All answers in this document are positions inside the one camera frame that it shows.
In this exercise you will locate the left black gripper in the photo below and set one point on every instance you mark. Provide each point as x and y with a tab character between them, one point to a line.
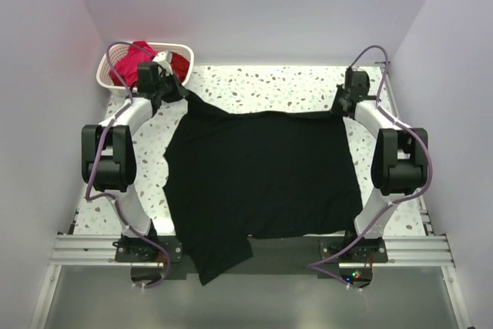
172	85

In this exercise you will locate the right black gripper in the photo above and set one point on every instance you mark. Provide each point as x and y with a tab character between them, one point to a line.
341	104

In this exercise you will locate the black t shirt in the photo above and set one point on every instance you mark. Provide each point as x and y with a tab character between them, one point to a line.
264	175

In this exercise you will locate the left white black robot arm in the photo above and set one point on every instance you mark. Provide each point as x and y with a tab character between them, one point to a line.
109	164

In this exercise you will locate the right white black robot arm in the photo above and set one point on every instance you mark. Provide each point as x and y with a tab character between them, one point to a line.
400	162

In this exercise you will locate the dark red crumpled t shirt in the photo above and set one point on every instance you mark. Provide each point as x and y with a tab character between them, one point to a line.
180	66

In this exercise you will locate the pink crumpled t shirt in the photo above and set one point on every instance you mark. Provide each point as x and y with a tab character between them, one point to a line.
127	66

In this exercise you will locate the white plastic laundry basket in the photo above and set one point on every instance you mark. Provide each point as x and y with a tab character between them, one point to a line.
107	76

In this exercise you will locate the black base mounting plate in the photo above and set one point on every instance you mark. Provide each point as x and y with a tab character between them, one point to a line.
275	256

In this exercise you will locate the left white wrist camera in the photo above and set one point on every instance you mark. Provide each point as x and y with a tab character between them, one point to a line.
164	59

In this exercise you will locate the aluminium extrusion rail frame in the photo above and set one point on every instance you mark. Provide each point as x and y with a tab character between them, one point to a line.
86	288

